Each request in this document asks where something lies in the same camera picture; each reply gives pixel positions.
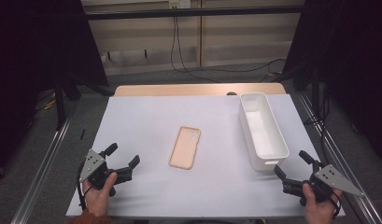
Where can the white rectangular storage box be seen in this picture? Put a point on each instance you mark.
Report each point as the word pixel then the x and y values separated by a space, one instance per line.
pixel 263 133

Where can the black metal stand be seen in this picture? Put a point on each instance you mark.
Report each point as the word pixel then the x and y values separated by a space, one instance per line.
pixel 316 93
pixel 60 102

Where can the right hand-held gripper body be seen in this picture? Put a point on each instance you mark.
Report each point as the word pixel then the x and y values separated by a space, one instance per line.
pixel 330 179

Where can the black horizontal frame bar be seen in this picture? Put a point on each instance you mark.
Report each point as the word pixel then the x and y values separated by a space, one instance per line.
pixel 179 13

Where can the white wall socket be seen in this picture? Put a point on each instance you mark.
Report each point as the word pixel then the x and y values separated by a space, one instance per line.
pixel 179 3

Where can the white table mat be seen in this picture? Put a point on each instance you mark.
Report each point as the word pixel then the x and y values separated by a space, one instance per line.
pixel 148 124

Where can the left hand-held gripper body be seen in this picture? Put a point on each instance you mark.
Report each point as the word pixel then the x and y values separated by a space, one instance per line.
pixel 96 174

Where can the person's right hand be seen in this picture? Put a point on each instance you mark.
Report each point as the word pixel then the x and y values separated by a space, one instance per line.
pixel 321 211

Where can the wooden table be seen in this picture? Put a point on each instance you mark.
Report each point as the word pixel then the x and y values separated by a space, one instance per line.
pixel 179 89

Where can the person's left hand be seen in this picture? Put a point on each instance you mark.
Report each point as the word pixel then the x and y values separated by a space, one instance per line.
pixel 98 200

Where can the metal floor rail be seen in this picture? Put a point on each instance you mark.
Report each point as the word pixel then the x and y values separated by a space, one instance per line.
pixel 39 177
pixel 335 149

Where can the small black stick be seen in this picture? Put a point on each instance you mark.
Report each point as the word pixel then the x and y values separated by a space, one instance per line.
pixel 82 134

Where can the peach phone case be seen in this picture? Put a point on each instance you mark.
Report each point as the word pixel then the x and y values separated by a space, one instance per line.
pixel 185 147

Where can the black curtain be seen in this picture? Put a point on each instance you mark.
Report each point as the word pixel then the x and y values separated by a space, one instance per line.
pixel 39 46
pixel 350 62

